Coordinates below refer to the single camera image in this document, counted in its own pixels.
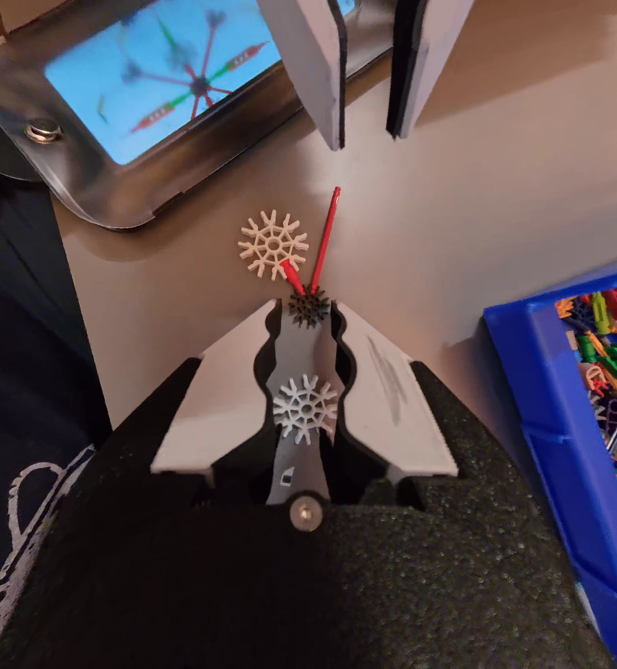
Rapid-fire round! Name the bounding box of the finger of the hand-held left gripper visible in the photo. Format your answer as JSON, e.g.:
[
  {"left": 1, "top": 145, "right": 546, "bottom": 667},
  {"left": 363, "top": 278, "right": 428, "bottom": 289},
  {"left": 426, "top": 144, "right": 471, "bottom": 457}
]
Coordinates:
[
  {"left": 256, "top": 0, "right": 348, "bottom": 152},
  {"left": 386, "top": 0, "right": 477, "bottom": 141}
]

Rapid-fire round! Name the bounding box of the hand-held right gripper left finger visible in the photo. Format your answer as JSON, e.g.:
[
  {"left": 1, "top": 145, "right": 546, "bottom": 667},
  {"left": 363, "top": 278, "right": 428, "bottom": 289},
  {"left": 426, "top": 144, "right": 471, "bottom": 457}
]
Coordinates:
[{"left": 150, "top": 298, "right": 284, "bottom": 478}]

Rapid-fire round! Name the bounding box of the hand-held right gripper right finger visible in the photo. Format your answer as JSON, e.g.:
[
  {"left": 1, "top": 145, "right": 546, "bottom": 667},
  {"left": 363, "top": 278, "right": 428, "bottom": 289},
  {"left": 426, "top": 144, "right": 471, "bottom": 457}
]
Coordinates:
[{"left": 330, "top": 301, "right": 461, "bottom": 480}]

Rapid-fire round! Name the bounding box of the white snowflake toy connector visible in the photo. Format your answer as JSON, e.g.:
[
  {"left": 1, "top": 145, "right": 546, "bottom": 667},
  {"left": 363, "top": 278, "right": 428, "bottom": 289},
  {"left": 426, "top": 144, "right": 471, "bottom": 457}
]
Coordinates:
[
  {"left": 271, "top": 373, "right": 339, "bottom": 446},
  {"left": 237, "top": 209, "right": 310, "bottom": 282}
]

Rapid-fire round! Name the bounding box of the black toy connector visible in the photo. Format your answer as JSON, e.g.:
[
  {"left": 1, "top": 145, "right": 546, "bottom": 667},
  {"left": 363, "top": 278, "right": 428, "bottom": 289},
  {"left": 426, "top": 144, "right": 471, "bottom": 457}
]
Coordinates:
[{"left": 288, "top": 290, "right": 333, "bottom": 329}]

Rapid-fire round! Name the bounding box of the long red toy rod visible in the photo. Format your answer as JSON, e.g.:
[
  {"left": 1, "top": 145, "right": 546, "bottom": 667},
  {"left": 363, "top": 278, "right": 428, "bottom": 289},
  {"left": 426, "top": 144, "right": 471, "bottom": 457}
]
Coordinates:
[{"left": 310, "top": 186, "right": 343, "bottom": 296}]

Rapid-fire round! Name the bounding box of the short red toy rod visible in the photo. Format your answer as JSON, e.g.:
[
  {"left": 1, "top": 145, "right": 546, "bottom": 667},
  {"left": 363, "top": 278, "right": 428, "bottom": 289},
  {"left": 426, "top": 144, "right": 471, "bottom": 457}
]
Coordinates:
[{"left": 279, "top": 258, "right": 307, "bottom": 298}]

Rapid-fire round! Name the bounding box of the blue plastic bin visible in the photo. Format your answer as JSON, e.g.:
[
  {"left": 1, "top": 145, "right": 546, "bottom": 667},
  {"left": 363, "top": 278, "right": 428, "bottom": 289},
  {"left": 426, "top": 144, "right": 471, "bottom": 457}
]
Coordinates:
[{"left": 483, "top": 253, "right": 617, "bottom": 669}]

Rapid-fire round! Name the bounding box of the phone with lit screen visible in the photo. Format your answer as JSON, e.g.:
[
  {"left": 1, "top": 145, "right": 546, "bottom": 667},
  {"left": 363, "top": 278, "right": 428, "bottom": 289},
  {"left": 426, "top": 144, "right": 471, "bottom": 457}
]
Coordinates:
[{"left": 44, "top": 0, "right": 357, "bottom": 167}]

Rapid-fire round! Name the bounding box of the person's dark printed shirt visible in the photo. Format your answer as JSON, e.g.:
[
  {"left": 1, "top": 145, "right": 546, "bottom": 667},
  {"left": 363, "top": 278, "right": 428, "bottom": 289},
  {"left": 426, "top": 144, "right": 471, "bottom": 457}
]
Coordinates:
[{"left": 0, "top": 167, "right": 116, "bottom": 669}]

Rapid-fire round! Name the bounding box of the pile of colourful toy pieces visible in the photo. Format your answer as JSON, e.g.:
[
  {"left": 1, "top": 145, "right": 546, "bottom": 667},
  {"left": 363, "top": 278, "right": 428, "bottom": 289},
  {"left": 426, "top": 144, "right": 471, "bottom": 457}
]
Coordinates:
[{"left": 555, "top": 281, "right": 617, "bottom": 516}]

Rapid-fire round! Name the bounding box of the phone in metal holder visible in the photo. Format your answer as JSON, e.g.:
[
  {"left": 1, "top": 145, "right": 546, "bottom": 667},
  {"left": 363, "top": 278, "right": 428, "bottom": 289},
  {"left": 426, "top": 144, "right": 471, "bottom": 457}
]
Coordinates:
[{"left": 0, "top": 0, "right": 396, "bottom": 231}]

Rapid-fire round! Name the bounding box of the silver holder bolt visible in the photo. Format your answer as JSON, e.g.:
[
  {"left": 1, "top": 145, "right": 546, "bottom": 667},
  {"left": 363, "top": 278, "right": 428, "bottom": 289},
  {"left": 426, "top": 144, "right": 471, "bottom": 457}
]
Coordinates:
[{"left": 24, "top": 118, "right": 63, "bottom": 143}]

